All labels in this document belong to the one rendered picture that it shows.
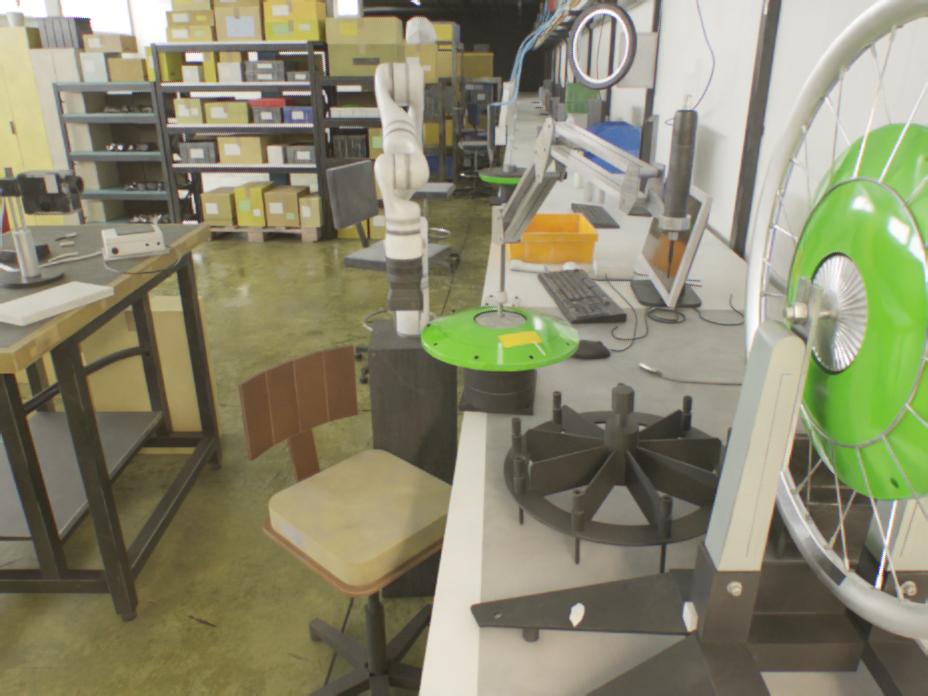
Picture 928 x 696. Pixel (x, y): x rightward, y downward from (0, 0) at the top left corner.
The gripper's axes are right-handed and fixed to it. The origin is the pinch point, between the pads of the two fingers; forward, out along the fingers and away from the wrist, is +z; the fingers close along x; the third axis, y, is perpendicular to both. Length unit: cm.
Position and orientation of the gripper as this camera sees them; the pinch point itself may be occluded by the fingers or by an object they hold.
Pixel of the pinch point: (407, 331)
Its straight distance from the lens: 151.5
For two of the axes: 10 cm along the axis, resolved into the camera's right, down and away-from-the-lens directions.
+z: 0.0, 9.3, 3.8
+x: 10.0, -0.2, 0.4
